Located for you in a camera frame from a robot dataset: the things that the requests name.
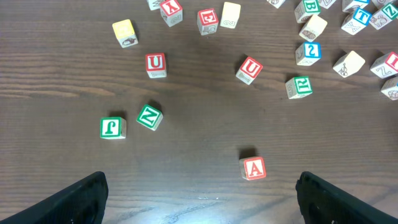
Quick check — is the red U block left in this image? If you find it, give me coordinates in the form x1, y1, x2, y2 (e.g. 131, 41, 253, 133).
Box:
145, 53, 167, 78

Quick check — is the red U block centre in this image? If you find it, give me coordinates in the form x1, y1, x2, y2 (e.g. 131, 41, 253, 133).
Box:
236, 57, 263, 85

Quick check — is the yellow block under B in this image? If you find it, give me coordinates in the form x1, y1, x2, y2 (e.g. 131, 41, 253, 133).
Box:
298, 15, 328, 42

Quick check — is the green B block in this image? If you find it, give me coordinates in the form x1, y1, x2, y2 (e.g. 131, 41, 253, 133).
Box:
294, 0, 321, 24

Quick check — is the yellow block far left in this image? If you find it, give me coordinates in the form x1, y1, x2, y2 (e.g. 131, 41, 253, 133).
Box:
112, 19, 138, 48

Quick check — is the green Z block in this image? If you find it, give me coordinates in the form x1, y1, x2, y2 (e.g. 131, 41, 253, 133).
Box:
369, 2, 397, 30

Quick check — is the green J block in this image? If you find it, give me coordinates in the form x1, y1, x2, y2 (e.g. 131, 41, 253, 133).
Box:
100, 117, 127, 139

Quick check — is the red E block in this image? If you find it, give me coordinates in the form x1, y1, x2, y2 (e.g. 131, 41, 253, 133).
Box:
197, 8, 219, 35

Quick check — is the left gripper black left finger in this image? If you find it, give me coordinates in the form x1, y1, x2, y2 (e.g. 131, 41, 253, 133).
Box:
1, 171, 109, 224

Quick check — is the green N block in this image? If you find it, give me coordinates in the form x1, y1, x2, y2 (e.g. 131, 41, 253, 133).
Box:
136, 105, 163, 131

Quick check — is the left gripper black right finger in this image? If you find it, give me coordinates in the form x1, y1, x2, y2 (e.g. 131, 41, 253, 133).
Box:
295, 171, 397, 224

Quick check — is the red u block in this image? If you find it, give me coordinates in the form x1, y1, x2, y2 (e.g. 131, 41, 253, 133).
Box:
145, 53, 167, 78
236, 57, 263, 85

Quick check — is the blue 2 block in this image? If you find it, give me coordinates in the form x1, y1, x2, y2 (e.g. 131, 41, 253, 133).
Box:
295, 42, 322, 66

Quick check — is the red X block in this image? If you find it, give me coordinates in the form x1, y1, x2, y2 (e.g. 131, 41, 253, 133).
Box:
160, 0, 183, 27

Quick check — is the yellow block near E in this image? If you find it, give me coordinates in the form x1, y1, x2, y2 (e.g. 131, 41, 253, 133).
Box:
220, 2, 241, 29

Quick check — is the yellow block centre right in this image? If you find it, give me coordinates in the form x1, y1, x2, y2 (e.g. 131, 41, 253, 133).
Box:
333, 50, 365, 78

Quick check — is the red A block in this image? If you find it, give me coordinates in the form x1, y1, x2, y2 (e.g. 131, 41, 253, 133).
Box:
239, 156, 267, 180

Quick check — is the blue L block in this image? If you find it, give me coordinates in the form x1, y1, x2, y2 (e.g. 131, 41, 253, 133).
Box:
342, 0, 370, 12

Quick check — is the green R block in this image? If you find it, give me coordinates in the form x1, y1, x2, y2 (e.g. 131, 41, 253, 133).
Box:
285, 76, 313, 99

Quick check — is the blue T block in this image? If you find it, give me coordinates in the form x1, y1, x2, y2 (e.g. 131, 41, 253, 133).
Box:
341, 7, 372, 35

